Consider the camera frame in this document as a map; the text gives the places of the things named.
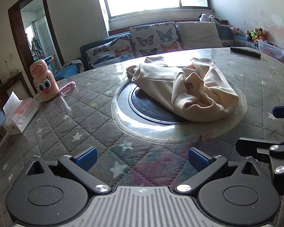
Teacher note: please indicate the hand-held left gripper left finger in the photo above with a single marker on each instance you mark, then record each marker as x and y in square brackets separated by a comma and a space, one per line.
[86, 158]

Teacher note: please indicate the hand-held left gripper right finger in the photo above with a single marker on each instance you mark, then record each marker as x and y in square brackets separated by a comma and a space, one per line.
[198, 158]

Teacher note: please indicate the cream sweatshirt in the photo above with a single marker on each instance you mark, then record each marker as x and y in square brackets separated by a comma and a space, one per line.
[170, 82]

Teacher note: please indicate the clear plastic storage box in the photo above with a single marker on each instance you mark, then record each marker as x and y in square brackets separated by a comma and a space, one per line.
[274, 50]

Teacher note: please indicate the black remote control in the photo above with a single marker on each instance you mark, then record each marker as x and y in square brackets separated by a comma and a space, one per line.
[246, 51]

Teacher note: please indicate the black round table insert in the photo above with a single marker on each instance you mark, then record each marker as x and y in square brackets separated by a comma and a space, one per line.
[144, 104]

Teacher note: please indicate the white tissue box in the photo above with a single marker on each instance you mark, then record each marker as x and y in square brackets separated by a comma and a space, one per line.
[19, 115]

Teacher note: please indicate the orange plush toy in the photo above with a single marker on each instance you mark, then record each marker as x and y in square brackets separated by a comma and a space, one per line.
[262, 34]

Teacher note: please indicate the brown plush toy green shirt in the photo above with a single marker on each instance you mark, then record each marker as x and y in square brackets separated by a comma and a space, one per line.
[252, 35]

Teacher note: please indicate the pink cartoon water bottle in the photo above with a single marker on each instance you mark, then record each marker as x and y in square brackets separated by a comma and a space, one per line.
[44, 82]

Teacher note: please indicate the blue chair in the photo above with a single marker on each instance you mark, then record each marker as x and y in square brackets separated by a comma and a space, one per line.
[66, 72]

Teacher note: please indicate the pink plush toy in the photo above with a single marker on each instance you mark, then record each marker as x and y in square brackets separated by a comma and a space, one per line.
[235, 29]

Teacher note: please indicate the grey cloth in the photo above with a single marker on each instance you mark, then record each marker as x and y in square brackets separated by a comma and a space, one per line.
[73, 63]

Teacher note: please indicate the wide butterfly print cushion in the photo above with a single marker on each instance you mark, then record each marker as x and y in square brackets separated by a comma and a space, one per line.
[108, 52]

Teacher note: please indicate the dark blue sofa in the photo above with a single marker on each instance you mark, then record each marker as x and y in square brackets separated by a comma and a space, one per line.
[93, 44]

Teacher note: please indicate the plain cream cushion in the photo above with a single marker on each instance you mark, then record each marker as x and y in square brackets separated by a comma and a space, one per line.
[198, 35]

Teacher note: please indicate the black and white plush toy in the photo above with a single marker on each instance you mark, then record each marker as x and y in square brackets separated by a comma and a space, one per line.
[209, 18]

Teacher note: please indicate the tall butterfly print cushion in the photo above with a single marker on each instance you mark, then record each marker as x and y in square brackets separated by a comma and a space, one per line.
[153, 40]

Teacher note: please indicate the dark wooden door frame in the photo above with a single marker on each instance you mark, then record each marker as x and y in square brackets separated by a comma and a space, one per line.
[14, 33]

